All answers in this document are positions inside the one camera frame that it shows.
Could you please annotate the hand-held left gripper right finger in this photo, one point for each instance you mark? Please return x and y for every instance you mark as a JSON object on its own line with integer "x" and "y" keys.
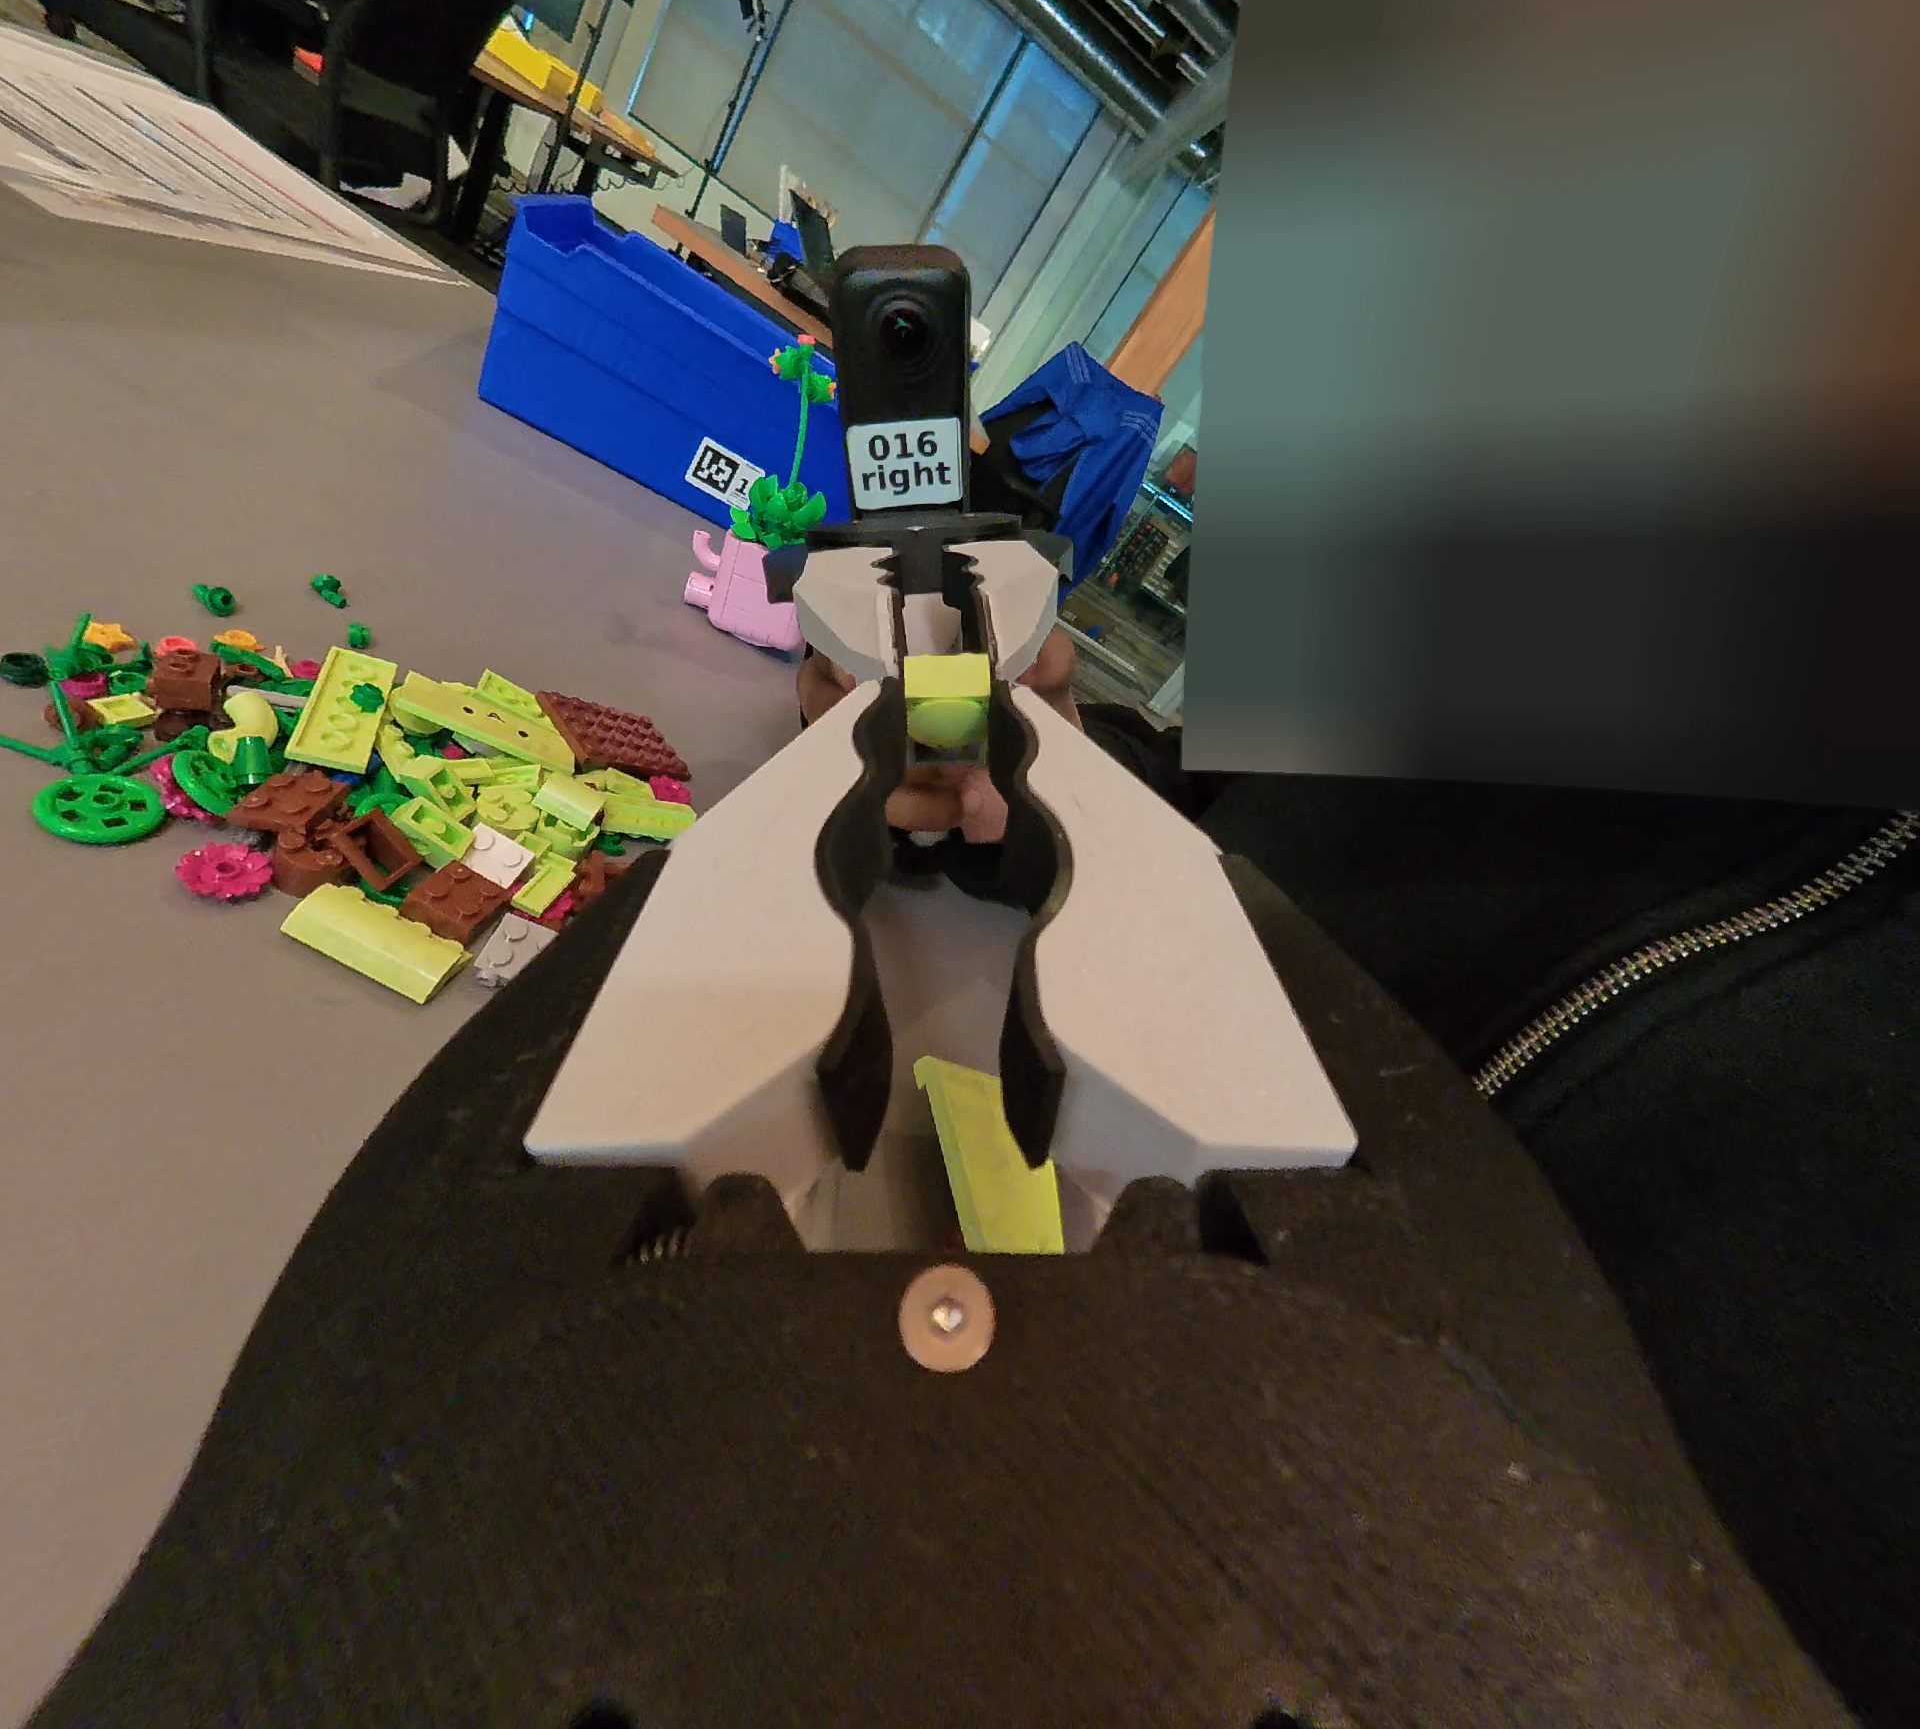
{"x": 1201, "y": 1010}

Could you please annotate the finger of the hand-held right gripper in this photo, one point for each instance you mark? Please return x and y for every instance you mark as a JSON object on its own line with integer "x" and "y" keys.
{"x": 1021, "y": 604}
{"x": 840, "y": 610}

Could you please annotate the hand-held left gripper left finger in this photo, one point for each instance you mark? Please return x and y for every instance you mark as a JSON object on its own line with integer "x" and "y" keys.
{"x": 674, "y": 1010}

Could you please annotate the small lime brown brick block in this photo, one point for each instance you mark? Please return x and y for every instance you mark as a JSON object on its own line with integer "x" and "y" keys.
{"x": 948, "y": 710}

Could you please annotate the large lime brick assembly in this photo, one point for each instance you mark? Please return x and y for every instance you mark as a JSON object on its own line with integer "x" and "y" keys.
{"x": 999, "y": 1160}

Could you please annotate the person's right forearm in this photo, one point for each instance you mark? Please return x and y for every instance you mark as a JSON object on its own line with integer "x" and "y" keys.
{"x": 960, "y": 871}

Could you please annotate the person's right hand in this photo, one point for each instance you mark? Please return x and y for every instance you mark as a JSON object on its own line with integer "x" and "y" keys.
{"x": 944, "y": 807}

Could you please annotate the pink brick flower pot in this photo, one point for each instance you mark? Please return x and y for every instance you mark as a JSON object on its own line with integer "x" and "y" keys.
{"x": 743, "y": 588}

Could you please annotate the blue plastic object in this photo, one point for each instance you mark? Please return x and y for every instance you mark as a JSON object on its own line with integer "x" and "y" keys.
{"x": 1080, "y": 438}

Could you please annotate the black white marker sticker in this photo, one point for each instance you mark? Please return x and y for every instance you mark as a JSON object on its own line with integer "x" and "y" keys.
{"x": 721, "y": 469}

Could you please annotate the wooden ceiling beam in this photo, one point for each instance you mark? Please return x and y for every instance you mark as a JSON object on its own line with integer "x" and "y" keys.
{"x": 1171, "y": 304}

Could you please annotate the blue plastic bin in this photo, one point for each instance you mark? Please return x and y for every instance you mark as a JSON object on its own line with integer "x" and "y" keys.
{"x": 601, "y": 348}

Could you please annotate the lime curved slope piece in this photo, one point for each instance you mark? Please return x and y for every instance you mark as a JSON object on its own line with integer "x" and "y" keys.
{"x": 375, "y": 941}

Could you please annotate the pile of loose toy bricks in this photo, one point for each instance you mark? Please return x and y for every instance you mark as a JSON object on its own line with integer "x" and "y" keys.
{"x": 375, "y": 769}

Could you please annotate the person's black jacket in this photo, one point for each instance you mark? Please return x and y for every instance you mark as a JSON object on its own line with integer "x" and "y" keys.
{"x": 1650, "y": 1160}

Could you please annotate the black office chair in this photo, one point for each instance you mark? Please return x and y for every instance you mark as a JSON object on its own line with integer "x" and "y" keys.
{"x": 435, "y": 4}

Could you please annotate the laminated paper sheet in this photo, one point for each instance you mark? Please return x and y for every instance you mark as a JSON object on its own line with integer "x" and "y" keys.
{"x": 181, "y": 154}

